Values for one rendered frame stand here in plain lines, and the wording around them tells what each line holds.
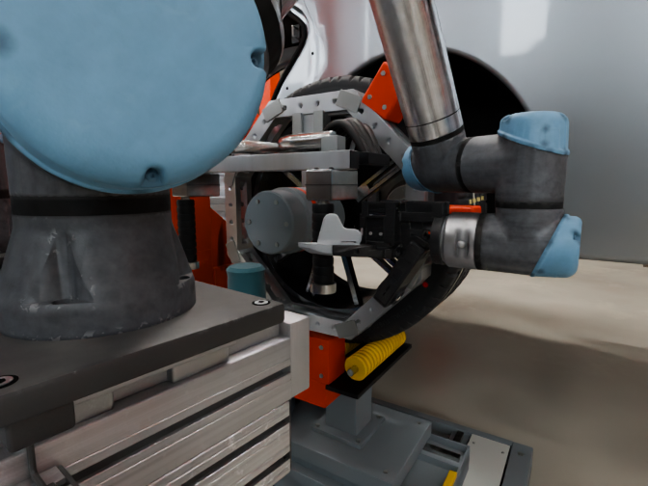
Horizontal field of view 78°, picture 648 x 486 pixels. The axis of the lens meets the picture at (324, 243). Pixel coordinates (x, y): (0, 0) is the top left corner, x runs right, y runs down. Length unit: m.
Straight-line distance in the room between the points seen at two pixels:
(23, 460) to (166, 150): 0.23
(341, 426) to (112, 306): 0.98
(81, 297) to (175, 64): 0.19
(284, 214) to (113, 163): 0.60
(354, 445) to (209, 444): 0.81
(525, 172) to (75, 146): 0.44
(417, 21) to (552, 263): 0.32
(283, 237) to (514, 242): 0.43
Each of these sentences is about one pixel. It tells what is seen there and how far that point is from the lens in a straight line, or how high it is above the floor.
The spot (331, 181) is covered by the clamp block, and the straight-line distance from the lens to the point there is 0.62.
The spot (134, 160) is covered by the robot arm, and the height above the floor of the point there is 0.94.
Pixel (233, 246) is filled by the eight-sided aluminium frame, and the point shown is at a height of 0.76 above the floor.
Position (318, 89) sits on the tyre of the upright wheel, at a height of 1.15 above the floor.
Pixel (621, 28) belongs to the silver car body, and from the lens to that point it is 1.21.
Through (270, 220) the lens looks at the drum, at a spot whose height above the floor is 0.86.
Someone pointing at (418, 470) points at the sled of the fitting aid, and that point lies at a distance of 1.29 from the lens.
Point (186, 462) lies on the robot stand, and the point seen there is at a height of 0.68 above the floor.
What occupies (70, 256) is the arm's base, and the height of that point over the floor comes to 0.87.
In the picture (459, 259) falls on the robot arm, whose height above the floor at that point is 0.83.
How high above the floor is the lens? 0.93
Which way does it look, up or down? 8 degrees down
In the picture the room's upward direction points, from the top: straight up
